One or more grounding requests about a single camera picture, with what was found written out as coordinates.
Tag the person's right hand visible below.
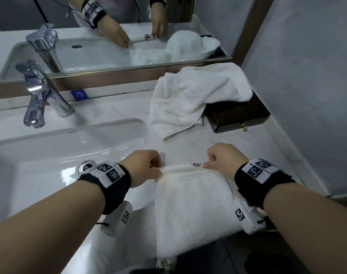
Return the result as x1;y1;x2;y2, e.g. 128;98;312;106
202;143;250;182

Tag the person's left hand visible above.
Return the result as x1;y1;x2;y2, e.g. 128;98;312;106
118;149;164;189

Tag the white towel red print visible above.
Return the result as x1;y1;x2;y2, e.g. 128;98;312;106
154;162;249;260

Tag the person's left forearm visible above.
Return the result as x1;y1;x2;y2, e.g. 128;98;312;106
0;180;105;274

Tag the person's right forearm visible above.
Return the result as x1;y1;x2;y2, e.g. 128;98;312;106
262;182;347;274

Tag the black wristband with marker tags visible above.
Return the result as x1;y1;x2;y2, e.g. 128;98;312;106
76;161;131;216
234;158;296;210

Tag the dark wooden box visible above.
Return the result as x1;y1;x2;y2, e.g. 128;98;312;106
203;89;272;134

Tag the chrome sink drain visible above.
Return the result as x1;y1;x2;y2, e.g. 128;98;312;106
78;159;98;174

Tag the crumpled white towel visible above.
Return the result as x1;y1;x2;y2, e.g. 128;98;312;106
148;62;253;141

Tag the person's dark clothing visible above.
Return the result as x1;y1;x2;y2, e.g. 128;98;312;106
114;235;308;274

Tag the white sink basin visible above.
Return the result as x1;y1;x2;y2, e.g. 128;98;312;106
0;118;152;226

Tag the blue sticker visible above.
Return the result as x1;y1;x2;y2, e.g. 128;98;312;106
71;89;89;101

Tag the chrome faucet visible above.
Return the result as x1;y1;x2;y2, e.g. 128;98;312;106
15;59;75;129

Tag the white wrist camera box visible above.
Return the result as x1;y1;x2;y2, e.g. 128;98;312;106
233;193;267;235
101;200;133;237

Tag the mirror with brown frame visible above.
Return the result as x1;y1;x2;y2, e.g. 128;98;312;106
0;0;276;101

